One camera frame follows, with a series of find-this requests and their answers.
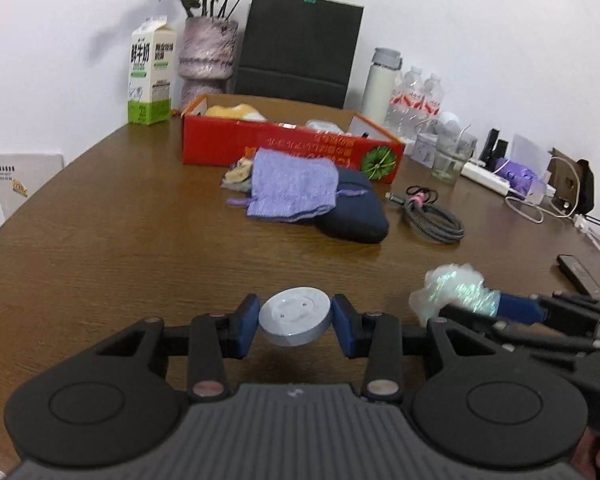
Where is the clear water bottle red label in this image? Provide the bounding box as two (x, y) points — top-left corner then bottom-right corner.
(384, 66), (422, 138)

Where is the dark navy pouch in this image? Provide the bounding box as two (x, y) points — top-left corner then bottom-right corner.
(312, 168), (389, 244)

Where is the white charging cable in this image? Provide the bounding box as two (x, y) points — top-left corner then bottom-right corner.
(503, 155), (600, 266)

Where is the black phone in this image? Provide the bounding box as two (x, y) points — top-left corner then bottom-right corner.
(556, 255), (600, 300)

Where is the red orange cardboard box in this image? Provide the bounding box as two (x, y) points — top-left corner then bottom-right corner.
(182, 94), (404, 183)

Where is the green white milk carton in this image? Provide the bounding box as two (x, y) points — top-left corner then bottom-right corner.
(128, 15), (176, 126)

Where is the purple marbled ceramic vase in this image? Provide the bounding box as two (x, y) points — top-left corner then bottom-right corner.
(178, 16), (238, 108)

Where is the white power strip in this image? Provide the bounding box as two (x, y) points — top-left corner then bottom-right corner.
(460, 162), (510, 197)

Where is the black paper shopping bag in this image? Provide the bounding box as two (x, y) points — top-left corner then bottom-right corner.
(234, 0), (363, 108)

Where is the purple knitted cloth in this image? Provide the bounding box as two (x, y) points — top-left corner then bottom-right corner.
(228, 148), (338, 223)

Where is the iridescent plastic wrap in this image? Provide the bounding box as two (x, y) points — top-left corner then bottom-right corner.
(408, 263), (501, 326)

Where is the round silver metal tin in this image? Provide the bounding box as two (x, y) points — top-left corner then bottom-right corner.
(259, 287), (332, 347)

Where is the clear drinking glass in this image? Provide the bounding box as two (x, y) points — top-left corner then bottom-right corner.
(431, 132), (478, 184)

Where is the purple small gadget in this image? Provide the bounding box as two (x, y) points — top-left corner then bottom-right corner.
(494, 157), (540, 197)

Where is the white grey thermos bottle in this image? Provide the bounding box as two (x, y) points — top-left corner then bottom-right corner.
(360, 48), (402, 125)

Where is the white round lamp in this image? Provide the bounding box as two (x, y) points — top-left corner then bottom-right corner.
(437, 110), (460, 136)

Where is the grey braided coiled cable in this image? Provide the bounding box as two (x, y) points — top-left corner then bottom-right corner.
(386, 184), (467, 245)

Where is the lavender rabbit tin box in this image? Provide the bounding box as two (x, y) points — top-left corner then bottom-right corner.
(410, 132), (438, 169)

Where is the clear white plastic container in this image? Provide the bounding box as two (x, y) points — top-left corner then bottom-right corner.
(306, 119), (347, 134)

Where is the yellow white plush toy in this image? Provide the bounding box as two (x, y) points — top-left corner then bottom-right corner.
(204, 103), (266, 122)

